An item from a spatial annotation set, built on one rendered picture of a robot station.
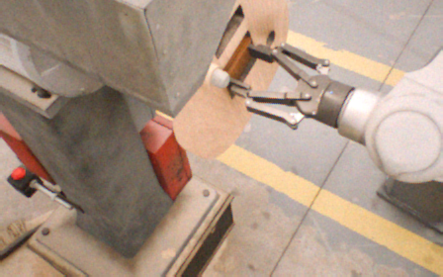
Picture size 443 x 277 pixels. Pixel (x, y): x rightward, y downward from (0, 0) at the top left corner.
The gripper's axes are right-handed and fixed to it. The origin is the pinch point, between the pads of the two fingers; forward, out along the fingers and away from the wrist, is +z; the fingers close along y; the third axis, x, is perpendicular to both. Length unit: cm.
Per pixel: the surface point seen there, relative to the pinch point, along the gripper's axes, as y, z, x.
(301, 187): 13, 4, -115
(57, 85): -22.0, 17.0, 16.4
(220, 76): -11.0, -6.7, 18.7
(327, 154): 31, 1, -119
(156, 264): -40, 23, -74
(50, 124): -25.2, 32.0, -5.8
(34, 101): -24.6, 26.8, 7.6
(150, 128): -8, 36, -47
